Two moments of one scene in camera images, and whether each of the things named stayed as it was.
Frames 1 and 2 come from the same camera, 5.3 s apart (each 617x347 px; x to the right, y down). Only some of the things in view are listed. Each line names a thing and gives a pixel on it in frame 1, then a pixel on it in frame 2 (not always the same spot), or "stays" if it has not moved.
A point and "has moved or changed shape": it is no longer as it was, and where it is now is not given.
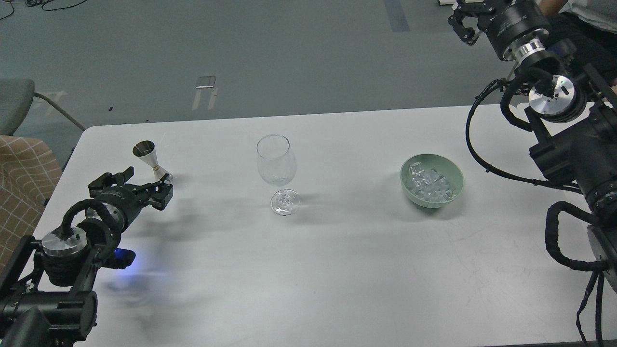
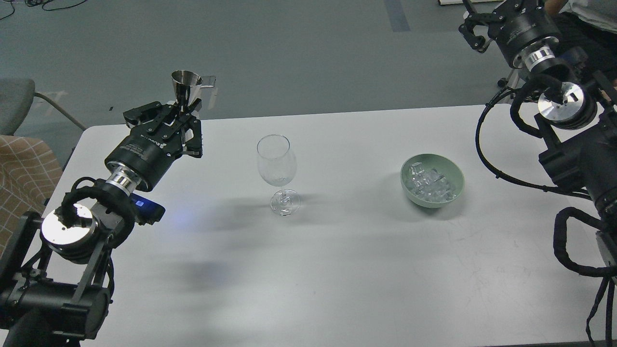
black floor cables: (33, 3) stays
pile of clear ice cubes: (430, 184) stays
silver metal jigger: (145, 149) has moved or changed shape
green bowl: (431, 180) stays
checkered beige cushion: (29, 169) stays
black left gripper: (130, 200) to (147, 154)
